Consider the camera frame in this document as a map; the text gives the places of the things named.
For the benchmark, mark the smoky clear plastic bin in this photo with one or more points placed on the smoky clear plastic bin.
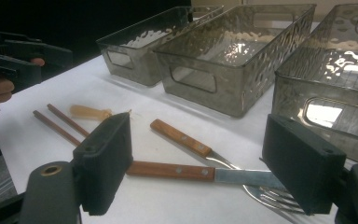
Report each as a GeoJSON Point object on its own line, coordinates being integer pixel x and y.
{"type": "Point", "coordinates": [230, 87]}
{"type": "Point", "coordinates": [127, 67]}
{"type": "Point", "coordinates": [292, 90]}

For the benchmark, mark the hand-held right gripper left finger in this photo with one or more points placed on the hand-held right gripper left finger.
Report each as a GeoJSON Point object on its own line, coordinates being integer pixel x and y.
{"type": "Point", "coordinates": [104, 161]}

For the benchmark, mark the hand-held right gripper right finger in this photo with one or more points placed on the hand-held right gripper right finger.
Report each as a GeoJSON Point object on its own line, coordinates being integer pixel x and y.
{"type": "Point", "coordinates": [301, 161]}

